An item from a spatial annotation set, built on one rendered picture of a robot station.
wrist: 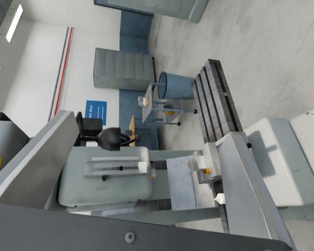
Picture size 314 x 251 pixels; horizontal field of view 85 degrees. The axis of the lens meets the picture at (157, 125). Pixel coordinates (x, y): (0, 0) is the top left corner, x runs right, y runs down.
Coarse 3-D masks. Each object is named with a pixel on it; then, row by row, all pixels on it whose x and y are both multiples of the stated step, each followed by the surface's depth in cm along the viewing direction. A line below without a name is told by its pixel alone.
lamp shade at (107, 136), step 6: (102, 132) 49; (108, 132) 48; (114, 132) 49; (120, 132) 49; (102, 138) 48; (108, 138) 48; (114, 138) 48; (120, 138) 48; (102, 144) 48; (108, 144) 48; (114, 144) 48; (120, 144) 49; (108, 150) 50; (114, 150) 50
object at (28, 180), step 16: (64, 112) 10; (48, 128) 9; (64, 128) 10; (32, 144) 8; (48, 144) 9; (64, 144) 10; (16, 160) 7; (32, 160) 8; (48, 160) 9; (64, 160) 10; (0, 176) 7; (16, 176) 7; (32, 176) 8; (48, 176) 9; (0, 192) 6; (16, 192) 7; (32, 192) 8; (48, 192) 9
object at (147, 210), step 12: (156, 156) 116; (168, 156) 119; (180, 156) 121; (156, 168) 112; (156, 180) 109; (156, 192) 106; (168, 192) 108; (144, 204) 101; (156, 204) 103; (168, 204) 104; (108, 216) 94; (120, 216) 96; (132, 216) 97; (144, 216) 99; (156, 216) 100; (168, 216) 102; (180, 216) 104; (192, 216) 105; (204, 216) 107; (216, 216) 109
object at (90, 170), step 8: (88, 168) 56; (96, 168) 56; (104, 168) 57; (112, 168) 58; (120, 168) 58; (128, 168) 59; (136, 168) 60; (144, 168) 60; (88, 176) 56; (96, 176) 57
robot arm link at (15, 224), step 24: (0, 216) 5; (24, 216) 5; (48, 216) 5; (72, 216) 5; (96, 216) 5; (0, 240) 4; (24, 240) 4; (48, 240) 4; (72, 240) 5; (96, 240) 5; (120, 240) 5; (144, 240) 5; (168, 240) 5; (192, 240) 5; (216, 240) 5; (240, 240) 5; (264, 240) 5
